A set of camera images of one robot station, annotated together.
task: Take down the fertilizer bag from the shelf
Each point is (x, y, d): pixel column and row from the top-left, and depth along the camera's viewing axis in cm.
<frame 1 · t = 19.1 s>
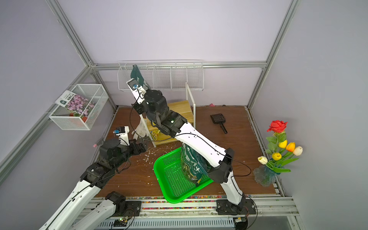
left hand: (142, 139, 72), fingers open
right hand: (136, 89, 61), fingers closed
dark green soil bag: (192, 166, 68), point 23 cm above the table
green plastic mesh tray: (170, 179, 85), on the table
black slotted plastic scoop: (219, 119, 111), point 4 cm above the table
white work glove: (140, 130, 107), on the table
artificial flower bouquet: (278, 154, 61), point 33 cm above the table
clear glass vase: (264, 176, 77), point 10 cm above the table
pink spray bottle: (95, 145, 79), point 19 cm above the table

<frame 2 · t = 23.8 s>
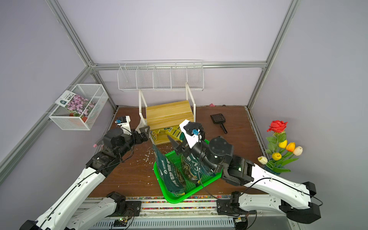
left hand: (142, 128, 73), fingers open
right hand: (177, 129, 53), fingers open
dark green soil bag left: (169, 174, 62), point 26 cm above the table
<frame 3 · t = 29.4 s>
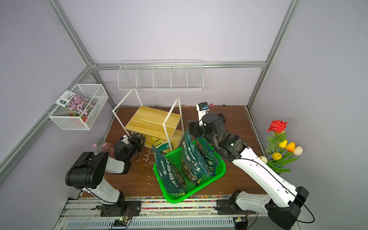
left hand: (145, 134, 90), fingers open
right hand: (194, 118, 67), fingers open
colourful green fertilizer bag: (209, 157, 73), point 21 cm above the table
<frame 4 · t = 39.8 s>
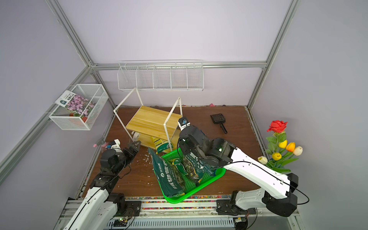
left hand: (139, 145, 79), fingers open
right hand: (183, 136, 66), fingers open
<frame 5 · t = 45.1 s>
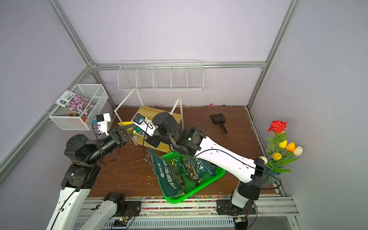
left hand: (136, 127, 57), fingers closed
right hand: (144, 127, 61), fingers closed
